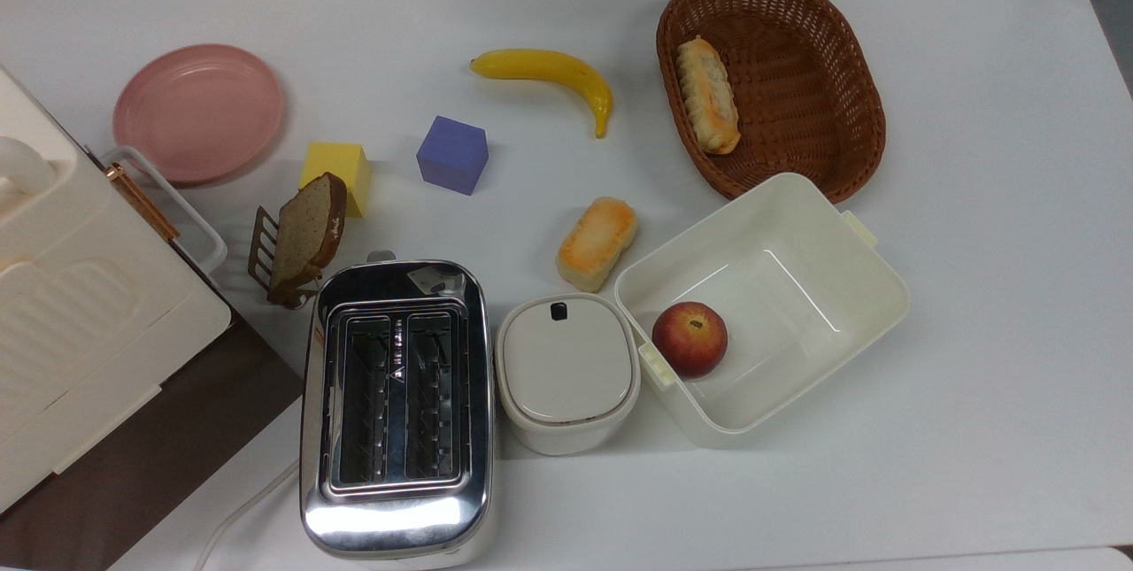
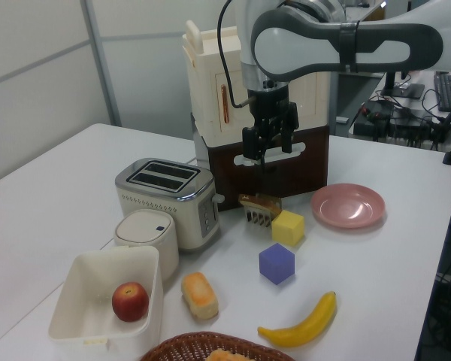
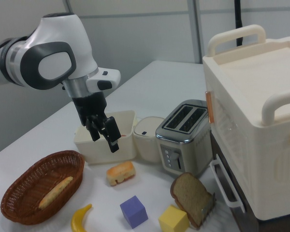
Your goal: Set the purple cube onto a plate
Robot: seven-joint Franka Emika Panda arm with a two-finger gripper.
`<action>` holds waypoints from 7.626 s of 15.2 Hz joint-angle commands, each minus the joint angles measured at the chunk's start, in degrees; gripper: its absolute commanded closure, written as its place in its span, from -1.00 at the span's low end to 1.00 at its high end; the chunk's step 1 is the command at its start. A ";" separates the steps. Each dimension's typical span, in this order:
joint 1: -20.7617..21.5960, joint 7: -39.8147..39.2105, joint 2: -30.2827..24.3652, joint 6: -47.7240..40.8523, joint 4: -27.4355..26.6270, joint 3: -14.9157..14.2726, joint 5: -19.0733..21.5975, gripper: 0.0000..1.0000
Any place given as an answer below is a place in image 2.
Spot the white plastic tub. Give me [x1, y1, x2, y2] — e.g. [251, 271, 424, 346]
[48, 245, 165, 357]

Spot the black monitor stand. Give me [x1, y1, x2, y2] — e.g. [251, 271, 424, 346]
[380, 70, 425, 100]

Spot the yellow cube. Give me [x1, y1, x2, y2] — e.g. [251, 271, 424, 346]
[271, 210, 306, 247]

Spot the yellow banana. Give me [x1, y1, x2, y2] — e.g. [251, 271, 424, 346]
[257, 290, 338, 348]

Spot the cream toy cabinet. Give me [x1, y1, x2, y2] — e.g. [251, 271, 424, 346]
[182, 20, 331, 146]

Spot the small white lidded bin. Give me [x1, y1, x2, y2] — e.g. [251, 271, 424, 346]
[114, 209, 180, 282]

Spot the toy bread roll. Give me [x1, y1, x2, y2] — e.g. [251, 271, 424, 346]
[180, 272, 219, 320]

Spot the black keyboard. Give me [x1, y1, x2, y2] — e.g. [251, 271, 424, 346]
[433, 72, 451, 113]

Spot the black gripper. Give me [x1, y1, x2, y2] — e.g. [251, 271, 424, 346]
[241, 87, 300, 173]

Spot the purple cube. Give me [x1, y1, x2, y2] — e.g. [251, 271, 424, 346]
[259, 242, 296, 287]

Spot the orange bread in basket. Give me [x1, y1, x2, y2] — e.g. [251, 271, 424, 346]
[205, 347, 255, 361]

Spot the pink plate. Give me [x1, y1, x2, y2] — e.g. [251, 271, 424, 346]
[310, 183, 386, 229]

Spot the black electronics box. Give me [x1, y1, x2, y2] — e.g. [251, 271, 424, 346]
[353, 99, 396, 142]

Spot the red apple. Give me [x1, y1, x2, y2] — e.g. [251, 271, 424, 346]
[111, 281, 150, 323]

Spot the brown hair claw clip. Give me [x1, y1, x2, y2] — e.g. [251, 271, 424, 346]
[238, 193, 283, 229]

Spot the brown wicker basket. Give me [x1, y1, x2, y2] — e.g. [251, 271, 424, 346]
[139, 331, 298, 361]

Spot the cream silver toaster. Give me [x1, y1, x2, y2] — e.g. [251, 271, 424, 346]
[114, 157, 226, 253]

